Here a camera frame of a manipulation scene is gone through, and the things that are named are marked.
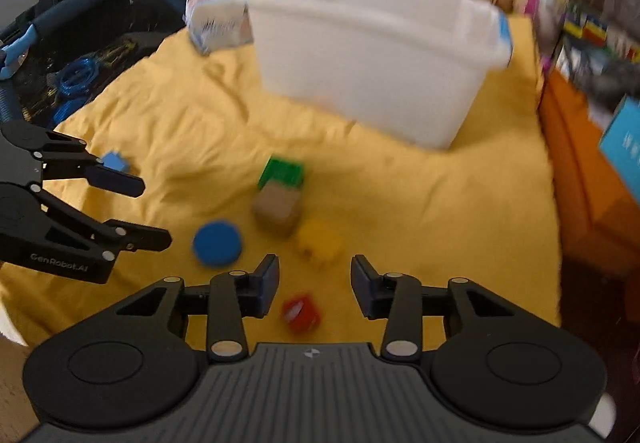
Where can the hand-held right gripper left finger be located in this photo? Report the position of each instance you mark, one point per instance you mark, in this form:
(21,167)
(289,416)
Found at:
(267,288)

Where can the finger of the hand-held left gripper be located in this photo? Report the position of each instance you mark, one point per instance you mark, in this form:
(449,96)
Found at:
(117,180)
(145,239)

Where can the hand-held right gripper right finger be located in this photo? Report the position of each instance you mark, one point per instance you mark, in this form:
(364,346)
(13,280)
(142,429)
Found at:
(361,288)

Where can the small blue toy block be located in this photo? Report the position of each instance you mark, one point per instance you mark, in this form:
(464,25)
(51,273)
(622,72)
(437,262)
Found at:
(116,161)

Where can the red toy cube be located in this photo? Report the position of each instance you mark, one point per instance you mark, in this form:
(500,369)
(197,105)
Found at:
(301,313)

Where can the white plastic storage bin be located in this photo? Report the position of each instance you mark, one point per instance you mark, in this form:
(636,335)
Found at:
(380,63)

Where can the yellow toy block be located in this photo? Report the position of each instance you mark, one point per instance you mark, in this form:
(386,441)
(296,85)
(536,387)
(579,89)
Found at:
(320,240)

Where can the blue toy disc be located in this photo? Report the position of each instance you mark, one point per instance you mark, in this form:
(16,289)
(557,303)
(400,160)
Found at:
(217,244)

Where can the brown toy cube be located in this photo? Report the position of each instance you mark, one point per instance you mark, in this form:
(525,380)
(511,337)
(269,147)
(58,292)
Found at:
(277,210)

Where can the yellow cloth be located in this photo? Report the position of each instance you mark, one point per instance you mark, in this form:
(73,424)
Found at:
(200,138)

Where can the green toy block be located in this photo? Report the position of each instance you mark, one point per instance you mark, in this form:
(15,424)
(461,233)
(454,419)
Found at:
(282,172)

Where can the black bag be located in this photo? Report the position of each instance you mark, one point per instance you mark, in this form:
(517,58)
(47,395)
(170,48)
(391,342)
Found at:
(100,28)

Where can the wet wipes pack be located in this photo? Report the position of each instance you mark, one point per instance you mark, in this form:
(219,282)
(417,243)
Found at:
(217,23)

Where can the long orange box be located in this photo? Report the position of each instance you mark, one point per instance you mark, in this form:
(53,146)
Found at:
(585,183)

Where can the blue sign box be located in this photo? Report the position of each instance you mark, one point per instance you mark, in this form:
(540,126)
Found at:
(625,148)

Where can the shelf with assorted goods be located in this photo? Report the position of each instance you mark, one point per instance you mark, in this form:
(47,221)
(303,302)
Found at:
(600,13)

